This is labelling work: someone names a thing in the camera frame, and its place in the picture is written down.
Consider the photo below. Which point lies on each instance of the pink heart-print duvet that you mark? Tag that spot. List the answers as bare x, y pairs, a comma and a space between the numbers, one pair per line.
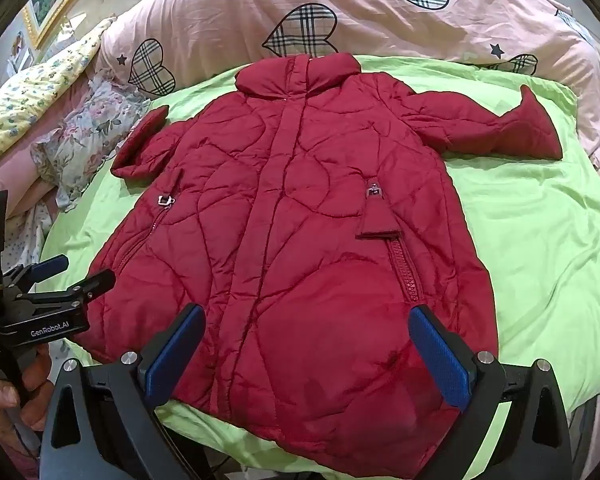
215, 15

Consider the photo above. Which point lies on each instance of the person's left hand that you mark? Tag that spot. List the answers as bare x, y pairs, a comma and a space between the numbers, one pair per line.
37, 372

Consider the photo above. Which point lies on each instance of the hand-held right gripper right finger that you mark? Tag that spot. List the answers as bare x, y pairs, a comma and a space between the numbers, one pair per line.
442, 355

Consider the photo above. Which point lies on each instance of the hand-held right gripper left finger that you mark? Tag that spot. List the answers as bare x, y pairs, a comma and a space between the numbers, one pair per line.
177, 347

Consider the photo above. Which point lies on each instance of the green blanket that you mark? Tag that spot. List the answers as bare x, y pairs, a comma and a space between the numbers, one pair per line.
525, 220

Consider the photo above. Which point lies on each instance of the floral ruffled pillow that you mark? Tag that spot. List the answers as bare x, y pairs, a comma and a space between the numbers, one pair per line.
87, 130

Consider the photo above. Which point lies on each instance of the red quilted jacket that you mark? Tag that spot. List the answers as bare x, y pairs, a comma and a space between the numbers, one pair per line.
300, 240

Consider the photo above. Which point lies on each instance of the white dotted cloth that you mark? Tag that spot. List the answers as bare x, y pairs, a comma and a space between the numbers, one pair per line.
27, 235

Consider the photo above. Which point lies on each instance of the pink bed sheet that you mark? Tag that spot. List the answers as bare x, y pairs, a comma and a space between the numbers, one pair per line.
15, 185

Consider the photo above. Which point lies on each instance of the yellow floral quilt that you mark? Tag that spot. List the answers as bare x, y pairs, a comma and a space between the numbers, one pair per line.
35, 95

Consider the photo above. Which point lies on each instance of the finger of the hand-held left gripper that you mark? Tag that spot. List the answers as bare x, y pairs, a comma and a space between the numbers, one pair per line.
47, 264
87, 282

